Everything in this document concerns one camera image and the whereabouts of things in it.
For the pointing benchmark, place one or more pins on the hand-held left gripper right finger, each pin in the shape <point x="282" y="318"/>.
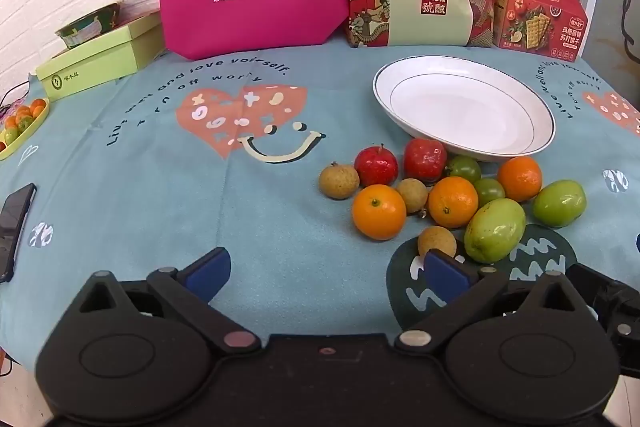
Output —
<point x="447" y="274"/>

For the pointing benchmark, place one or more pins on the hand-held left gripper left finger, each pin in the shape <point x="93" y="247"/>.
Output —
<point x="210" y="272"/>

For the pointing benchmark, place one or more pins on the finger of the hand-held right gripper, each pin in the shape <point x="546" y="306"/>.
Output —
<point x="625" y="337"/>
<point x="605" y="284"/>

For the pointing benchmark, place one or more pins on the brown longan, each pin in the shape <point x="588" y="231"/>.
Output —
<point x="436" y="242"/>
<point x="412" y="195"/>
<point x="339" y="180"/>

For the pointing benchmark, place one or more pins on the large green jujube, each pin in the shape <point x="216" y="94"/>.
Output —
<point x="495" y="229"/>

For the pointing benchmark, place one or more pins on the orange tangerine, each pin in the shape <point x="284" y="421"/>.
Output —
<point x="378" y="212"/>
<point x="520" y="178"/>
<point x="453" y="201"/>

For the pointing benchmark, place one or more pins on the small green tomato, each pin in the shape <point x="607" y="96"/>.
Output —
<point x="464" y="168"/>
<point x="490" y="192"/>

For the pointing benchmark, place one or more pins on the white plate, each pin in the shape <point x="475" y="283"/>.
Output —
<point x="464" y="107"/>

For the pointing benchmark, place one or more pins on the printed teal tablecloth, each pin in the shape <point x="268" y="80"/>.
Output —
<point x="150" y="207"/>

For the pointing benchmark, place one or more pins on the glossy red fruit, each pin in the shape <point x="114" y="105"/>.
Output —
<point x="425" y="159"/>

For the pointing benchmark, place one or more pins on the small red apple with stem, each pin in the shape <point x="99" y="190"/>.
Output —
<point x="376" y="165"/>

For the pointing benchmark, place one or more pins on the black phone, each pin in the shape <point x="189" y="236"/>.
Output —
<point x="12" y="222"/>

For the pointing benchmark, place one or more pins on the yellow-green fruit tray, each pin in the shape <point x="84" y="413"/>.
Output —
<point x="27" y="136"/>

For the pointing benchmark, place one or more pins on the light green cardboard box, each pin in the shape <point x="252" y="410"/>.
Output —
<point x="90" y="67"/>

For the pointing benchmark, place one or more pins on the small orange kumquat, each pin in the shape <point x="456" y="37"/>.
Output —
<point x="23" y="112"/>
<point x="38" y="107"/>

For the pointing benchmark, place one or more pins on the small green fruit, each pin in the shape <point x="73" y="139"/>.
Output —
<point x="22" y="123"/>
<point x="11" y="135"/>

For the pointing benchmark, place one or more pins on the red cracker box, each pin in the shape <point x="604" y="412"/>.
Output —
<point x="535" y="27"/>

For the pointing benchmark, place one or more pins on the green patterned bowl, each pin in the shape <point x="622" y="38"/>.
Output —
<point x="87" y="29"/>

